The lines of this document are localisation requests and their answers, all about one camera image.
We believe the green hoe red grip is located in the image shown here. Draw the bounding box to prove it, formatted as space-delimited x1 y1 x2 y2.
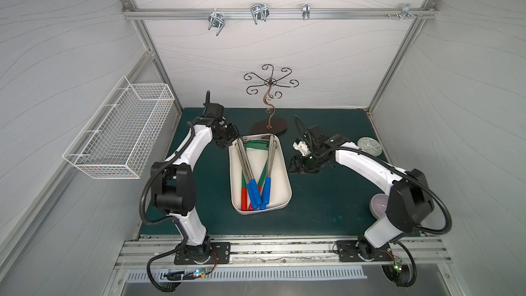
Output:
241 175 248 211
245 141 270 210

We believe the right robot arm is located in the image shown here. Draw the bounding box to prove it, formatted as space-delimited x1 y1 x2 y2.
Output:
289 132 453 288

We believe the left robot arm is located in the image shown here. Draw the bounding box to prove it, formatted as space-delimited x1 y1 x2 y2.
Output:
139 117 239 293

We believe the white storage box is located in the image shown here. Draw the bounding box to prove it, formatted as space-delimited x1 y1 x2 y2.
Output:
229 134 293 215

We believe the metal jewelry tree stand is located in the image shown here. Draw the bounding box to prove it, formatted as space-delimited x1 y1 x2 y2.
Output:
243 64 299 135

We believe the tape roll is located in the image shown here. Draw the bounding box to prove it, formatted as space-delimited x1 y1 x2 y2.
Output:
357 136 383 157

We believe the purple bowl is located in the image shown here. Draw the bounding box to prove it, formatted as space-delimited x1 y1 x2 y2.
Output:
369 193 388 219

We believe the metal hook clamp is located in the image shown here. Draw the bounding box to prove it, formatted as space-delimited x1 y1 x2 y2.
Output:
250 4 269 25
208 10 225 36
302 4 310 21
386 4 423 21

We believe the aluminium crossbar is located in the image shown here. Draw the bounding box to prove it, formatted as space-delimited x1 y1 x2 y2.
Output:
123 6 438 21

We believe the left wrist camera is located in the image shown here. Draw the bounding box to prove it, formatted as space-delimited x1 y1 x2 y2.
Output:
204 90 224 121

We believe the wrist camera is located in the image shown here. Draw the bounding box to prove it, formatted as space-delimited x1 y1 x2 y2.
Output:
204 90 224 121
293 125 329 157

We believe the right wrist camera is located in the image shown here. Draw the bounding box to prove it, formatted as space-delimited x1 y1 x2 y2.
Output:
293 125 329 157

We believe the white wire basket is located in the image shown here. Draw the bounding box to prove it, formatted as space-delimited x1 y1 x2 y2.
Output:
62 76 175 180

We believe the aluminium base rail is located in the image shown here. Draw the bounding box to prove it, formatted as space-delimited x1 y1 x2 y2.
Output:
115 236 453 269

